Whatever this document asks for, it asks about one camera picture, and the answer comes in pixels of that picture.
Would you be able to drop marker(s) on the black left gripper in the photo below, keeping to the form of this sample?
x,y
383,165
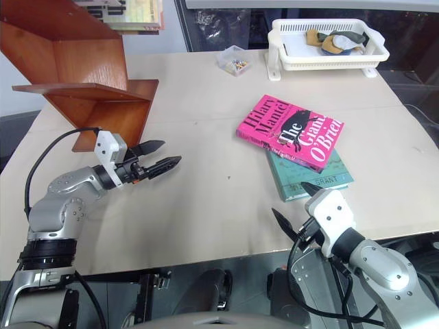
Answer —
x,y
128,169

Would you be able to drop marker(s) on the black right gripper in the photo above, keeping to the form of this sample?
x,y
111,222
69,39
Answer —
x,y
310,230

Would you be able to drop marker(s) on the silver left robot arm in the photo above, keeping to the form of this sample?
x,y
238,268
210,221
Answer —
x,y
51,205

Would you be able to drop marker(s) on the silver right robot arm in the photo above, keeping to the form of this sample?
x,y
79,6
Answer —
x,y
377,264

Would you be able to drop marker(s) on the green hardcover book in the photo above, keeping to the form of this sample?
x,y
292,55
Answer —
x,y
308,180

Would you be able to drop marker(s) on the pink paperback book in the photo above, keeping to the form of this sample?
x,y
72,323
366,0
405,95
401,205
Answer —
x,y
291,130

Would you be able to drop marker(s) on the brown wooden bookshelf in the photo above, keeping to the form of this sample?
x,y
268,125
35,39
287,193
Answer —
x,y
85,61

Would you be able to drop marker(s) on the clear plastic pin box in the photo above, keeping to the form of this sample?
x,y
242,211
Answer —
x,y
234,63

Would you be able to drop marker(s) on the grey curved robot torso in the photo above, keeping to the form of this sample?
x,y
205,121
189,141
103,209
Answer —
x,y
219,322

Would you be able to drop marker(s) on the white plastic basket rack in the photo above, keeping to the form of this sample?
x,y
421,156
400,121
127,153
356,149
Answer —
x,y
329,63

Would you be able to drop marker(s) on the yellow cloth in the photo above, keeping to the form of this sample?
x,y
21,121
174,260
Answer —
x,y
330,45

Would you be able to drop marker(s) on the light grey cloth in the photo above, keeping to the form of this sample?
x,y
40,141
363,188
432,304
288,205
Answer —
x,y
343,42

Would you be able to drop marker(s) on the dark green cloth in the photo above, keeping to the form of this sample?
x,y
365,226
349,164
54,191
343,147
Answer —
x,y
351,36

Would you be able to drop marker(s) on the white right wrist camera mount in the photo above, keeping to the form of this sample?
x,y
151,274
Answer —
x,y
331,212

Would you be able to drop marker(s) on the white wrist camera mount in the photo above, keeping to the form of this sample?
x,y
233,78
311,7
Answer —
x,y
103,147
331,212

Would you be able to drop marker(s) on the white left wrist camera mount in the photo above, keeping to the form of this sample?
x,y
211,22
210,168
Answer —
x,y
103,147

